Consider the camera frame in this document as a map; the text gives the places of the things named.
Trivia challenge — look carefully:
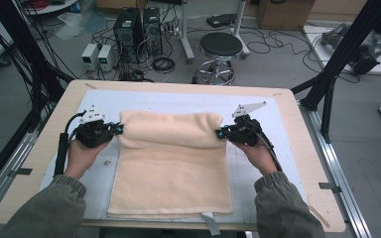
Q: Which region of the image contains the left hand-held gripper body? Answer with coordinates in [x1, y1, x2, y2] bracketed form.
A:
[73, 104, 116, 149]

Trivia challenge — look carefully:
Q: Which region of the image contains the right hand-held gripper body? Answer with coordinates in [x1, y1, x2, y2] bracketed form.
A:
[226, 100, 268, 148]

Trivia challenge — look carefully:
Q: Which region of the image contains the beige terry towel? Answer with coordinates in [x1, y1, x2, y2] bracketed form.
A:
[107, 109, 234, 220]

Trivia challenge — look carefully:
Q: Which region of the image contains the person's left hand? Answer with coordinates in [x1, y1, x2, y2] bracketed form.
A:
[63, 138, 111, 181]

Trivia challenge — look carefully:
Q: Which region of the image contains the person's right hand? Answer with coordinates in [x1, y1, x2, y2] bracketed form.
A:
[233, 140, 279, 178]

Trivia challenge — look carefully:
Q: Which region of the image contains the white grid mat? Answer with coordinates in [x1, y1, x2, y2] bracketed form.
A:
[39, 88, 310, 222]

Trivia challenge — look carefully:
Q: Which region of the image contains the white power supply unit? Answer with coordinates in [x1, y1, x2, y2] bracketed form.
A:
[97, 44, 115, 72]
[80, 43, 99, 71]

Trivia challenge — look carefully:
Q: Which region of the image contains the grey metal clamp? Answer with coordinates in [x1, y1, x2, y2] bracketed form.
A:
[8, 167, 34, 177]
[318, 181, 342, 194]

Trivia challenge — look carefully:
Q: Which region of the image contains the black round stool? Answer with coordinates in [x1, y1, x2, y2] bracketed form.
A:
[196, 32, 245, 86]

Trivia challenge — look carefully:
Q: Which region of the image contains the grey tape strip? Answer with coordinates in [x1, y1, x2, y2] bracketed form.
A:
[200, 212, 222, 237]

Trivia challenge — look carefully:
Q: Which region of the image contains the large black computer tower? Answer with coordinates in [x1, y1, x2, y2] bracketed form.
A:
[113, 7, 145, 63]

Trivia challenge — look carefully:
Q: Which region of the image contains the narrow black computer tower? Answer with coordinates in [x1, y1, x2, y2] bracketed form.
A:
[142, 7, 164, 56]

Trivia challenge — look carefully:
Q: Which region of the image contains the white metal stand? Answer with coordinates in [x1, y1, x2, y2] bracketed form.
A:
[178, 0, 251, 63]

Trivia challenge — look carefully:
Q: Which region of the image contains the flat black device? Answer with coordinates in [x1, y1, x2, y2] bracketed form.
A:
[205, 13, 238, 29]

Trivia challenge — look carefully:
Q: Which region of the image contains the clear plastic bag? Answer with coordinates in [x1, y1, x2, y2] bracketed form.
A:
[54, 12, 108, 42]

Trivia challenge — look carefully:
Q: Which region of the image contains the white base board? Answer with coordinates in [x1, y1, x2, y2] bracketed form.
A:
[302, 24, 381, 76]

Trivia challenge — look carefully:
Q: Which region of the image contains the brown cardboard box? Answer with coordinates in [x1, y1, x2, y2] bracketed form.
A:
[256, 0, 316, 32]

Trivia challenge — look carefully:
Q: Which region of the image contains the round white table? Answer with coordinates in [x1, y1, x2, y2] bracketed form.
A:
[22, 0, 79, 16]

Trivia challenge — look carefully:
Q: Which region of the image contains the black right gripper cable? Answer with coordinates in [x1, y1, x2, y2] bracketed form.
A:
[256, 130, 284, 173]

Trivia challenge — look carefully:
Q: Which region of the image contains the coiled black cable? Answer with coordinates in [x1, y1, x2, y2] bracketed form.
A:
[151, 56, 177, 74]

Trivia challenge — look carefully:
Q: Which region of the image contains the black metal frame with cables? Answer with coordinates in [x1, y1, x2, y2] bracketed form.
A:
[0, 0, 75, 199]

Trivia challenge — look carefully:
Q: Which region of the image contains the aluminium rail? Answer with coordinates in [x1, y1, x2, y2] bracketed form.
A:
[299, 100, 373, 238]
[0, 132, 40, 226]

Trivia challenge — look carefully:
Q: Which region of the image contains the black metal frame post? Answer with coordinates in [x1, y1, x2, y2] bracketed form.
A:
[291, 0, 381, 144]

